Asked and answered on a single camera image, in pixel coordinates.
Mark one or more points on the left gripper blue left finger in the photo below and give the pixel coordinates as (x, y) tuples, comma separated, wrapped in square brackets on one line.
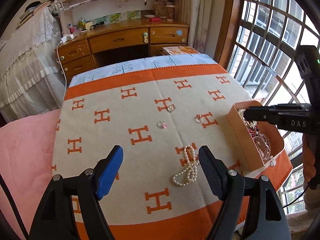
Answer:
[(54, 217)]

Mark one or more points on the white lace covered furniture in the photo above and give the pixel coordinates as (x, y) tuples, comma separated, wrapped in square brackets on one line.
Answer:
[(31, 79)]

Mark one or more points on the window with metal grille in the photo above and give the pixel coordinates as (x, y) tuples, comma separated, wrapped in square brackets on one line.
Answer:
[(262, 60)]

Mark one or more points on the pink storage box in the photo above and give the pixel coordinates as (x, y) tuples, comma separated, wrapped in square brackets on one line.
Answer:
[(260, 146)]

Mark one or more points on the orange patterned box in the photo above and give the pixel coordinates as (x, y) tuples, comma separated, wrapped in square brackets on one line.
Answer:
[(179, 50)]

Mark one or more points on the pink blanket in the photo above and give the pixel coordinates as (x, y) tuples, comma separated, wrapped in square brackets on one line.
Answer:
[(26, 160)]

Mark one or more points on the orange beige H blanket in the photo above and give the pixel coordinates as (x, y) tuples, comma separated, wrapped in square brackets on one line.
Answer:
[(160, 117)]

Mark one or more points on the wooden desk with drawers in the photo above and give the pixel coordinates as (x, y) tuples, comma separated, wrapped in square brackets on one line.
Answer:
[(118, 42)]

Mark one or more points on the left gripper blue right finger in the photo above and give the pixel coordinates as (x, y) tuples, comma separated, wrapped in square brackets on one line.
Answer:
[(265, 217)]

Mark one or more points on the silver leaf hair comb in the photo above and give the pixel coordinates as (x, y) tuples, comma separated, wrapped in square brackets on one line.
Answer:
[(252, 125)]

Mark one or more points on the light blue bed sheet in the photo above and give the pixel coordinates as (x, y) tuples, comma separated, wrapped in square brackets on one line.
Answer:
[(140, 64)]

